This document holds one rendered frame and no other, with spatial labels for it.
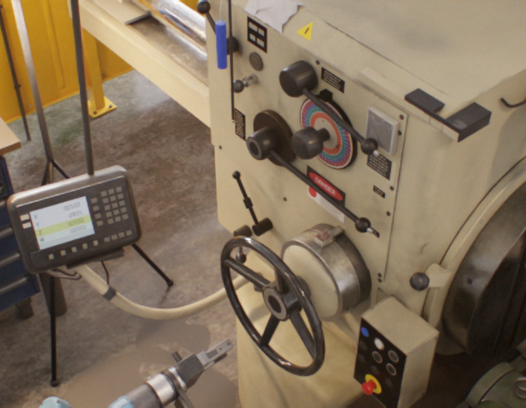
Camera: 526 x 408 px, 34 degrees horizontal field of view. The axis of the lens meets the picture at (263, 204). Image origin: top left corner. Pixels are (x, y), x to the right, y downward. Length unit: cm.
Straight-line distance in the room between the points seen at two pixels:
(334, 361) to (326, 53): 126
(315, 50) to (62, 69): 290
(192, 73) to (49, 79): 179
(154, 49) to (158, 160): 145
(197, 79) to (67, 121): 198
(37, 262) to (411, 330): 106
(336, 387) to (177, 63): 122
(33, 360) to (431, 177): 230
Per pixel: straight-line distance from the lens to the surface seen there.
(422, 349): 198
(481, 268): 201
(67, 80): 471
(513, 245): 199
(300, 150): 188
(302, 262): 206
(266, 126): 210
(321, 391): 276
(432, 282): 194
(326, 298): 206
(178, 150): 453
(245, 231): 244
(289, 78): 187
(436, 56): 181
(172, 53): 305
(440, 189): 180
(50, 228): 243
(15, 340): 378
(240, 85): 205
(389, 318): 200
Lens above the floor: 286
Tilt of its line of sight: 43 degrees down
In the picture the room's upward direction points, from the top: straight up
